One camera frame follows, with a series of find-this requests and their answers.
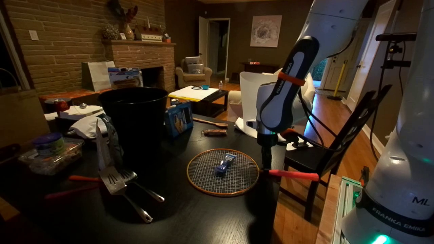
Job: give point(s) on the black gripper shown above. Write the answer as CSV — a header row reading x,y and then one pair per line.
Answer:
x,y
266,143

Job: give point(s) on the blue chocolate bar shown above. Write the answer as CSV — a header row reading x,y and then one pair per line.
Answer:
x,y
224,165

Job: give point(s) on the orange rimmed racket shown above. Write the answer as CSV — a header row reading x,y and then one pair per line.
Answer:
x,y
230,173

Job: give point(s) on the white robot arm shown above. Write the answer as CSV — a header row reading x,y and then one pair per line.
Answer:
x,y
397,205

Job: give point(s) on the black trash can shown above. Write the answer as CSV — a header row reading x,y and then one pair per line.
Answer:
x,y
138,116

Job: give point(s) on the black wooden chair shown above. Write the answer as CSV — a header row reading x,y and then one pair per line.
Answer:
x,y
317,159

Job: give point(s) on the white frosted plastic bin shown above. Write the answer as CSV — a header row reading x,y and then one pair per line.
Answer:
x,y
247,98

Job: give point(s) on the low coffee table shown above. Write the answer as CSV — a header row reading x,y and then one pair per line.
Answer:
x,y
209,102

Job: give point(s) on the blue snack box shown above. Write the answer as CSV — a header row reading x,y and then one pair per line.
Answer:
x,y
178,120

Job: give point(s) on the beige armchair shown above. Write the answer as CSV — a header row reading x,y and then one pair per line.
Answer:
x,y
193,73

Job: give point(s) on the brick fireplace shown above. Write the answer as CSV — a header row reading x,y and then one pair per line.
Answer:
x,y
144,55

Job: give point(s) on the white board on bench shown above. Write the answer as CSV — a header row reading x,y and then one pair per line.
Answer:
x,y
100,75

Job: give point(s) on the clear plastic food container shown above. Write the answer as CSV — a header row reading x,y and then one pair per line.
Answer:
x,y
51,159

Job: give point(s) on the framed wall picture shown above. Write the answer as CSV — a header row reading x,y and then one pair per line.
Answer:
x,y
265,32

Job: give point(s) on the black camera on stand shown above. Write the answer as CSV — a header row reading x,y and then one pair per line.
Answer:
x,y
397,50

